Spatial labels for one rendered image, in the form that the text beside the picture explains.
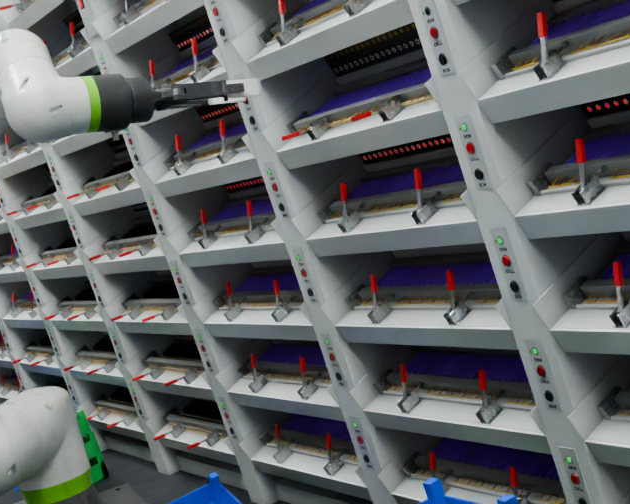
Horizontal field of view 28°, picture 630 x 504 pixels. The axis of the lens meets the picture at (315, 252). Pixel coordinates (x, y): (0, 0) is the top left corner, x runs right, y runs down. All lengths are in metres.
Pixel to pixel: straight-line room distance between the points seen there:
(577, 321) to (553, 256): 0.11
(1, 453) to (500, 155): 0.92
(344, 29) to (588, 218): 0.61
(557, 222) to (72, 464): 0.94
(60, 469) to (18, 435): 0.14
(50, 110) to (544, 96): 0.76
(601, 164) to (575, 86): 0.15
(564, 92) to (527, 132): 0.21
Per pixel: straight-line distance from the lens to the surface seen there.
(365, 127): 2.23
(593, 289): 1.98
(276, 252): 2.71
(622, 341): 1.88
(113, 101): 2.05
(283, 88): 2.57
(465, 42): 1.95
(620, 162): 1.84
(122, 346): 3.88
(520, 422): 2.20
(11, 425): 2.14
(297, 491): 3.21
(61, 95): 2.02
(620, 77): 1.71
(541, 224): 1.92
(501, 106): 1.91
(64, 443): 2.24
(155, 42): 3.24
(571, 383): 2.02
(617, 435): 2.01
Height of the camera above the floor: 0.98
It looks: 7 degrees down
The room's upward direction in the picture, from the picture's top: 19 degrees counter-clockwise
